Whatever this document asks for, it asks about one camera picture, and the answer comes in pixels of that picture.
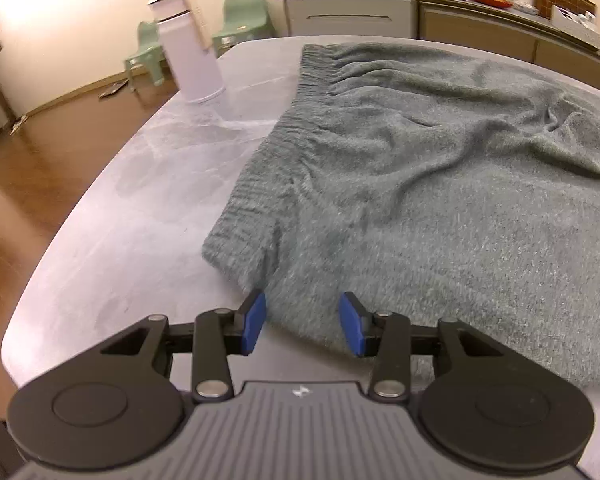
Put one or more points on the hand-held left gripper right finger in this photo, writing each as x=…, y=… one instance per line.
x=352, y=327

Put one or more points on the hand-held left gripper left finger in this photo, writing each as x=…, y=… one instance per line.
x=254, y=322

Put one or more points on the grey fuzzy shorts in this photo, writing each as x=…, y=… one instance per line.
x=405, y=185

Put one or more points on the white insulated bottle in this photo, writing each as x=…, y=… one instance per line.
x=192, y=60

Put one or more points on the dark flat floor item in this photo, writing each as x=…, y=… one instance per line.
x=114, y=89

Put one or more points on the green plastic child chair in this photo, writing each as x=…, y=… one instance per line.
x=147, y=45
x=242, y=17

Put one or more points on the small floor item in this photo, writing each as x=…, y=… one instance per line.
x=19, y=125

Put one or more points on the grey and brown sideboard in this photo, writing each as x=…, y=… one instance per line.
x=360, y=15

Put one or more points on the clear glass dish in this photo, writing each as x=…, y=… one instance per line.
x=526, y=6

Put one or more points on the grey organizer box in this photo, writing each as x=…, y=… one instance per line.
x=577, y=27

